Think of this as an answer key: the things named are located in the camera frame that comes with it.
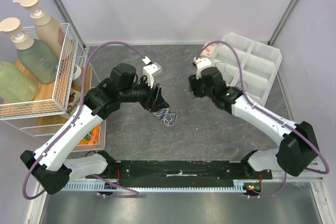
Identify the orange snack packet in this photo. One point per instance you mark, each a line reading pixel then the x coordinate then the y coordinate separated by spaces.
pixel 92 138

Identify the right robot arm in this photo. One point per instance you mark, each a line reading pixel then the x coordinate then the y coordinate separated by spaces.
pixel 296 142

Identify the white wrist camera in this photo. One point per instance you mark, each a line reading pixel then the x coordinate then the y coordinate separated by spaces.
pixel 150 70
pixel 201 64

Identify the white slotted cable duct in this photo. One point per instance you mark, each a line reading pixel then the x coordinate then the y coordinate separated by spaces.
pixel 99 185

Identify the wooden shelf board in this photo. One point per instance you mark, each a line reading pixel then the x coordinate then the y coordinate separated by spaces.
pixel 41 116

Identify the grey-green pump bottle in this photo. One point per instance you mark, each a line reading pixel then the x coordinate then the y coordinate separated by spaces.
pixel 33 54

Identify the small red white box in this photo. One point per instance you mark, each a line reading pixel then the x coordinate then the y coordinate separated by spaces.
pixel 209 49

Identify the small white cup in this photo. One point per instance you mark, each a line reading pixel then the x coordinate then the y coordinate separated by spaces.
pixel 76 73

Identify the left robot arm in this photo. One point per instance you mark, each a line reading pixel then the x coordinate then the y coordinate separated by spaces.
pixel 49 164

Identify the light green bottle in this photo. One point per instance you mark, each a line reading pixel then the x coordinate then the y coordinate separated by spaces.
pixel 16 87

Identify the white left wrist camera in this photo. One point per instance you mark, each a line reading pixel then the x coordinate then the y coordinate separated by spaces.
pixel 150 70

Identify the brown white snack bag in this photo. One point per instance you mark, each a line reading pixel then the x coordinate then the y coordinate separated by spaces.
pixel 73 103

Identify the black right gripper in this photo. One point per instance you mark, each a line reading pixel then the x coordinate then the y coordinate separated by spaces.
pixel 197 86

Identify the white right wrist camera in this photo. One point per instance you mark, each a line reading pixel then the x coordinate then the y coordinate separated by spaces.
pixel 201 64

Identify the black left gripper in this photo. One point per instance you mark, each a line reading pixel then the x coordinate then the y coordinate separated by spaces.
pixel 160 102

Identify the beige pump bottle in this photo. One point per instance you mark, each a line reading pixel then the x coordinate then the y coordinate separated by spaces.
pixel 48 29

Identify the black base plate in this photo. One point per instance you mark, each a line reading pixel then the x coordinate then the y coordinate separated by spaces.
pixel 181 173

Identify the white plastic compartment tray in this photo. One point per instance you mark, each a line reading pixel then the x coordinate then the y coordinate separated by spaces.
pixel 259 62

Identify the white wire basket shelf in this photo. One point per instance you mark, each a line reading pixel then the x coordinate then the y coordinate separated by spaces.
pixel 71 50

